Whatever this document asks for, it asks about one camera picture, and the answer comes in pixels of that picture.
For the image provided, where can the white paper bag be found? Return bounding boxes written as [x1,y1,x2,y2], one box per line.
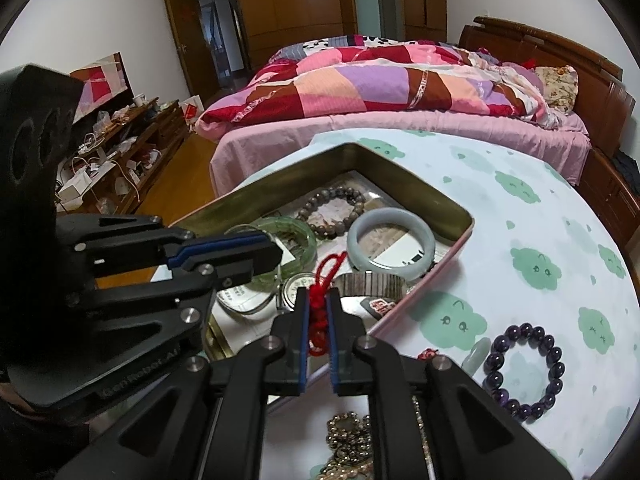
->
[181,95,205,121]

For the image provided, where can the framed mirror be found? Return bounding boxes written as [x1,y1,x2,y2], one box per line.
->
[70,52,134,126]

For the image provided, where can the pale jade pendant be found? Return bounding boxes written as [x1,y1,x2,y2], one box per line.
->
[462,337,494,377]

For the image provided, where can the floral pillow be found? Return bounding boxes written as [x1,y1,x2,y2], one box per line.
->
[534,65,580,114]

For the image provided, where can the pale jade bangle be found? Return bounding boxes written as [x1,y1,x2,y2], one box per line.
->
[346,207,436,282]

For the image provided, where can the pink tin box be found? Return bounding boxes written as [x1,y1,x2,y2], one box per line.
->
[170,142,476,407]

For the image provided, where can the brown wooden wardrobe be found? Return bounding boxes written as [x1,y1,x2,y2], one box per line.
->
[160,0,448,92]

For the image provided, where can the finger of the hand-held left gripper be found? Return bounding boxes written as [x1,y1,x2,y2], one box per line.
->
[56,214,273,281]
[65,241,284,346]

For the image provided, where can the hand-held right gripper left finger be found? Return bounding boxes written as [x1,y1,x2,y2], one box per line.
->
[50,287,311,480]

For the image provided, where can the dark clothes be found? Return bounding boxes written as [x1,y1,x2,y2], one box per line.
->
[612,150,640,187]

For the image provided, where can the pearl necklace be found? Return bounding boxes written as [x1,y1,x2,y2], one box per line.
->
[309,410,432,480]

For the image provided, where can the translucent green bangle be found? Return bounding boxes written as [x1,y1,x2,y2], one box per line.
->
[224,217,319,292]

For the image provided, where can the red knotted cord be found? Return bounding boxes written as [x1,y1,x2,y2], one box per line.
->
[306,252,351,361]

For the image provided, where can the patchwork quilt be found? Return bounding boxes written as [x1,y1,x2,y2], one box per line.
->
[195,34,552,127]

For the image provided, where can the dark purple bead bracelet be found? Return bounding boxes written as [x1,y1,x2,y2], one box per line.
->
[482,324,566,419]

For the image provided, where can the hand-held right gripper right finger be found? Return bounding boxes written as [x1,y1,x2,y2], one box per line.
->
[326,292,576,480]

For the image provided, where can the wooden bed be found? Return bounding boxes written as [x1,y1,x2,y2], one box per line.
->
[192,15,640,251]

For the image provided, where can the pink bedsheet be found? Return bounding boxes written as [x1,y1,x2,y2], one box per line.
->
[194,109,594,197]

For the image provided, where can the silver wristwatch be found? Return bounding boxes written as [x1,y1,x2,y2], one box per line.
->
[215,270,407,317]

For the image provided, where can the wooden nightstand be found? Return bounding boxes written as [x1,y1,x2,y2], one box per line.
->
[579,147,640,263]

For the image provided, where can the brown bead bracelet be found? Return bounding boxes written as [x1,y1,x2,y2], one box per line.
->
[296,186,369,242]

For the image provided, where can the cluttered wooden dresser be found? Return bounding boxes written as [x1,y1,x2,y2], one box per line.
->
[52,97,194,217]

